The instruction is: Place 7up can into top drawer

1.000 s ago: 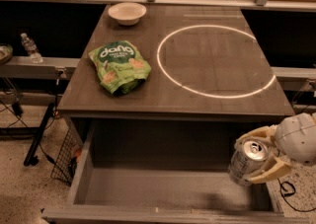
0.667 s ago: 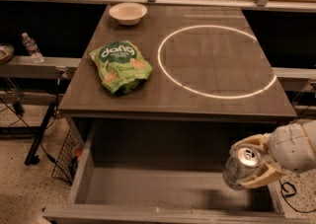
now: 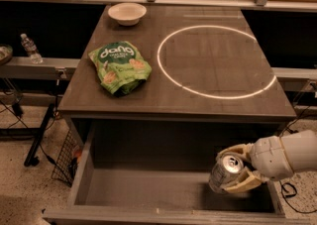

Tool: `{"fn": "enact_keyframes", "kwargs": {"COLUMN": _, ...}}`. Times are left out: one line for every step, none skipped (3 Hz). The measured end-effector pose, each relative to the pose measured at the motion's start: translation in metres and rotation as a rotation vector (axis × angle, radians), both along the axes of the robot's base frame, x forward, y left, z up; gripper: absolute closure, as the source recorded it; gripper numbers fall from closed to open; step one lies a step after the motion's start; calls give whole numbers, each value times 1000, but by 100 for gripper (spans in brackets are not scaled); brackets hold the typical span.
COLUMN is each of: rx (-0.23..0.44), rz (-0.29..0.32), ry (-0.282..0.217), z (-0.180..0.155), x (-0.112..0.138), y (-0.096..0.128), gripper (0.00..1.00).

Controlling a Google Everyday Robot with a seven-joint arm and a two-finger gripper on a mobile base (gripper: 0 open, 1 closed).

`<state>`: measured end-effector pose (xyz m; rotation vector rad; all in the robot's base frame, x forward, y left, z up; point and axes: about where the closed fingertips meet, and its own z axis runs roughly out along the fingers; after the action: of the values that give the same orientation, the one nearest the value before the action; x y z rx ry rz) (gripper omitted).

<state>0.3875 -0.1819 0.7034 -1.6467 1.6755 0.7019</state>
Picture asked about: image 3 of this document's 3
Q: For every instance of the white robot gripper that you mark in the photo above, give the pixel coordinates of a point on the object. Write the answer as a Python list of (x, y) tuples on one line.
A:
[(267, 158)]

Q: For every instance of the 7up soda can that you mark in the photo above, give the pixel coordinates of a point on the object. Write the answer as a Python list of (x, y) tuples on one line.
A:
[(226, 170)]

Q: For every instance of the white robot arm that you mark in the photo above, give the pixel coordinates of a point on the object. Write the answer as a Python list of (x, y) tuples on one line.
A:
[(246, 166)]

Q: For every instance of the grey open top drawer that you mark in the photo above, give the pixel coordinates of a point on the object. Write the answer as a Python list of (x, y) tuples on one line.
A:
[(156, 173)]

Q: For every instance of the grey cabinet counter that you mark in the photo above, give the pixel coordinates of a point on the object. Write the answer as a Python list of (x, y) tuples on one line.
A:
[(210, 87)]

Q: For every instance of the green dang chips bag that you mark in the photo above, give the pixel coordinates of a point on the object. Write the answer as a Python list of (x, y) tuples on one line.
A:
[(120, 67)]

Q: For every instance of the white ceramic bowl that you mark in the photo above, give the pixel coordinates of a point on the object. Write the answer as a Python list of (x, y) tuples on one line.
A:
[(127, 14)]

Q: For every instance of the black metal stand leg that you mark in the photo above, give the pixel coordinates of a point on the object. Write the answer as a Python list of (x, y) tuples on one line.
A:
[(31, 159)]

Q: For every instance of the grey side bench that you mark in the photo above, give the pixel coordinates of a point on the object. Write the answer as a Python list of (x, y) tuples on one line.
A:
[(50, 69)]

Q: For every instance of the clear plastic water bottle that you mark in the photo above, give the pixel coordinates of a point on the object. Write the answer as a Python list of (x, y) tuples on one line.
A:
[(31, 49)]

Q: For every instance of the dish on left bench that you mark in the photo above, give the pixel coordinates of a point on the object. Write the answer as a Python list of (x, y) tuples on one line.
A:
[(6, 52)]

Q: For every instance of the black wire basket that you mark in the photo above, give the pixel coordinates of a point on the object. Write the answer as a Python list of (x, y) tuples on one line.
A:
[(67, 161)]

